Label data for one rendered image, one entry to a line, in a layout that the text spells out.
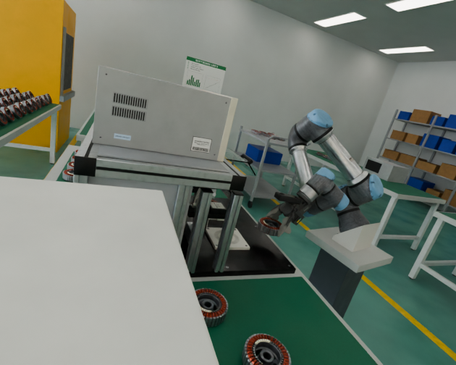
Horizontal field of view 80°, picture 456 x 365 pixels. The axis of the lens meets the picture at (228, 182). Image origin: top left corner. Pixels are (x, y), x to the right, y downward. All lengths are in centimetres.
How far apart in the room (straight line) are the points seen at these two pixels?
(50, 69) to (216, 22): 351
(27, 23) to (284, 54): 501
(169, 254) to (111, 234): 5
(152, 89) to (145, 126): 10
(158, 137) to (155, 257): 65
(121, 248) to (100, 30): 609
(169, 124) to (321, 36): 709
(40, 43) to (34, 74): 39
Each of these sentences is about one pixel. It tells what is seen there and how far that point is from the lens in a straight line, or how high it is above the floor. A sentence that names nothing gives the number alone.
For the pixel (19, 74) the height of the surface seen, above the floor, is 96.
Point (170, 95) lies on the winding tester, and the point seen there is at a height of 128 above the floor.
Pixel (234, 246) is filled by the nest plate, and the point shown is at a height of 78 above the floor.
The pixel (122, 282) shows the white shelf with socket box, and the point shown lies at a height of 120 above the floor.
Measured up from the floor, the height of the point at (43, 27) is 158.
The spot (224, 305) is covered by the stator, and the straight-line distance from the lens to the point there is 81.
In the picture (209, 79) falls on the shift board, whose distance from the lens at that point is 647.
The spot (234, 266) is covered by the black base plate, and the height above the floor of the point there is 77.
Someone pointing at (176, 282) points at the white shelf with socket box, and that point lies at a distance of 18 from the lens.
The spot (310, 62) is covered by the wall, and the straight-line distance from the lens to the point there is 761.
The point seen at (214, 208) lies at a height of 92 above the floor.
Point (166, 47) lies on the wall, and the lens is 629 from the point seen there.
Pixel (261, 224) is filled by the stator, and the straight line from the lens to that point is 116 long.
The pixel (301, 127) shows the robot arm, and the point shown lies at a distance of 142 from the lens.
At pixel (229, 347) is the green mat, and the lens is 78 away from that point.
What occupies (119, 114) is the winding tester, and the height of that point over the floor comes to 121.
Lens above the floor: 132
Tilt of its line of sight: 17 degrees down
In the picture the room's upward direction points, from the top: 14 degrees clockwise
